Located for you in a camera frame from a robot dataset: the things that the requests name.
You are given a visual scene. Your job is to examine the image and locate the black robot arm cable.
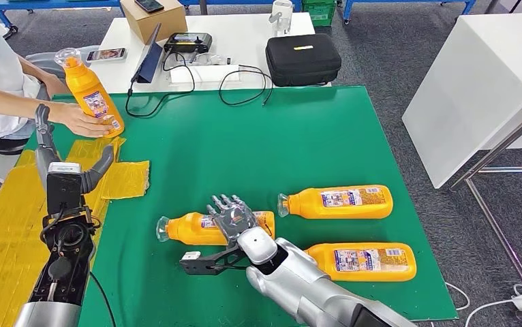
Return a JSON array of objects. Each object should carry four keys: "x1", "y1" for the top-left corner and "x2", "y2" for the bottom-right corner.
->
[{"x1": 89, "y1": 270, "x2": 117, "y2": 327}]

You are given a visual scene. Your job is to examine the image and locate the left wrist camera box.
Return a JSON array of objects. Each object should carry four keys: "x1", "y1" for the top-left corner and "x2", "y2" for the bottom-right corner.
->
[{"x1": 46, "y1": 161, "x2": 84, "y2": 215}]

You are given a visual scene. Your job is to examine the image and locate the black remote controller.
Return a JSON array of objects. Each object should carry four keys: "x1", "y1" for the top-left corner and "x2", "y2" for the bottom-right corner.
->
[{"x1": 163, "y1": 32, "x2": 213, "y2": 54}]

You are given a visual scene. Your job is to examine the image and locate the black stool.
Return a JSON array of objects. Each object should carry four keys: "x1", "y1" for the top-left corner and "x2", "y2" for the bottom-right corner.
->
[{"x1": 0, "y1": 136, "x2": 29, "y2": 156}]

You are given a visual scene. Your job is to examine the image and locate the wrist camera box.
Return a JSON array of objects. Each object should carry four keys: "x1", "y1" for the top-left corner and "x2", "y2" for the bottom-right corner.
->
[
  {"x1": 46, "y1": 161, "x2": 84, "y2": 215},
  {"x1": 179, "y1": 245, "x2": 248, "y2": 276}
]

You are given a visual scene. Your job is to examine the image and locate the white table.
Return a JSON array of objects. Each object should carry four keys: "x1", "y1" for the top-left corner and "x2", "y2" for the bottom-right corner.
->
[{"x1": 87, "y1": 12, "x2": 332, "y2": 94}]

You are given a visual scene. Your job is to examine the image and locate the black zip carrying case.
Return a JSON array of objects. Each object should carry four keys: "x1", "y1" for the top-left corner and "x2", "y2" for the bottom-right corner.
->
[{"x1": 264, "y1": 33, "x2": 343, "y2": 88}]

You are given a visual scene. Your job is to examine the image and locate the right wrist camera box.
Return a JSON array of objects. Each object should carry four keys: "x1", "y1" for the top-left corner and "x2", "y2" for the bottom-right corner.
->
[{"x1": 179, "y1": 245, "x2": 248, "y2": 276}]

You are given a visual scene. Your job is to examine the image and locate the green plastic crate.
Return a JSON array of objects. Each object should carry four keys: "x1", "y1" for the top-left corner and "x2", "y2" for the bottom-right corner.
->
[{"x1": 301, "y1": 0, "x2": 337, "y2": 27}]

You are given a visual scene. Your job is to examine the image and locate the brown cardboard box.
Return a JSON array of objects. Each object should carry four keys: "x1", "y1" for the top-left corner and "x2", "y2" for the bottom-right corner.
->
[{"x1": 120, "y1": 0, "x2": 188, "y2": 45}]

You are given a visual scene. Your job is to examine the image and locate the silver metal stand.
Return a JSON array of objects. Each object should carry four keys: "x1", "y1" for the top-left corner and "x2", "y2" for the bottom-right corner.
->
[{"x1": 449, "y1": 76, "x2": 522, "y2": 322}]

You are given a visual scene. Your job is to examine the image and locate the white cabinet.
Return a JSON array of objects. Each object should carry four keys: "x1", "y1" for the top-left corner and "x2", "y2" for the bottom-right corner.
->
[{"x1": 401, "y1": 12, "x2": 522, "y2": 189}]

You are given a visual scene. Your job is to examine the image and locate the tablet in blue case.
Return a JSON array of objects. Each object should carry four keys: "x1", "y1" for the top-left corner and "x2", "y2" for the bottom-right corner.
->
[{"x1": 131, "y1": 22, "x2": 164, "y2": 84}]

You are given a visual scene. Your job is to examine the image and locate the white cable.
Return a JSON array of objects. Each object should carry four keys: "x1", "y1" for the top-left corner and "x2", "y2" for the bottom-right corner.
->
[{"x1": 444, "y1": 281, "x2": 522, "y2": 327}]

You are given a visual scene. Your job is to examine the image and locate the person's right hand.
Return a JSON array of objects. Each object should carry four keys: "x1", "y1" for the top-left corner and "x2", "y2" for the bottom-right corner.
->
[{"x1": 49, "y1": 102, "x2": 113, "y2": 138}]

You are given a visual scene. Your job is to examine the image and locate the white flat box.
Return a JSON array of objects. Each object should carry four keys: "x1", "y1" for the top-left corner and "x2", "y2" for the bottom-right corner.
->
[{"x1": 169, "y1": 64, "x2": 243, "y2": 84}]

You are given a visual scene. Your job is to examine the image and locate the black smartphone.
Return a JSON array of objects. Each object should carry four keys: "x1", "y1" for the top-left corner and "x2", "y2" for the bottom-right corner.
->
[
  {"x1": 85, "y1": 47, "x2": 128, "y2": 62},
  {"x1": 134, "y1": 0, "x2": 166, "y2": 14}
]

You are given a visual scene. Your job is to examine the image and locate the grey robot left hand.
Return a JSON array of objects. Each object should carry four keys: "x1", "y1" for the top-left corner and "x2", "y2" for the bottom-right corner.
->
[{"x1": 34, "y1": 104, "x2": 115, "y2": 196}]

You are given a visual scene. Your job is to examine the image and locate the orange juice bottle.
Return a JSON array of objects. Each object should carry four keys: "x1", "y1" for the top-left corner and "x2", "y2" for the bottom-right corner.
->
[
  {"x1": 303, "y1": 243, "x2": 418, "y2": 283},
  {"x1": 277, "y1": 184, "x2": 394, "y2": 221},
  {"x1": 54, "y1": 48, "x2": 125, "y2": 139},
  {"x1": 155, "y1": 211, "x2": 276, "y2": 247}
]

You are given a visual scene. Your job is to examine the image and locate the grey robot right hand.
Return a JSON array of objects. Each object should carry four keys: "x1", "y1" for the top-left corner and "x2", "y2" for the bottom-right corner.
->
[{"x1": 206, "y1": 194, "x2": 262, "y2": 247}]

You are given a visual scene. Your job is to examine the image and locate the person's left hand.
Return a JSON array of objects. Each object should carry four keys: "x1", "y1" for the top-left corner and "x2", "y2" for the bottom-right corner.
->
[{"x1": 40, "y1": 74, "x2": 72, "y2": 98}]

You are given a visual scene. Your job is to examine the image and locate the clear safety goggles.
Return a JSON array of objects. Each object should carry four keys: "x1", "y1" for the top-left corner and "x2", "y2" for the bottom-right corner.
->
[{"x1": 191, "y1": 52, "x2": 232, "y2": 67}]

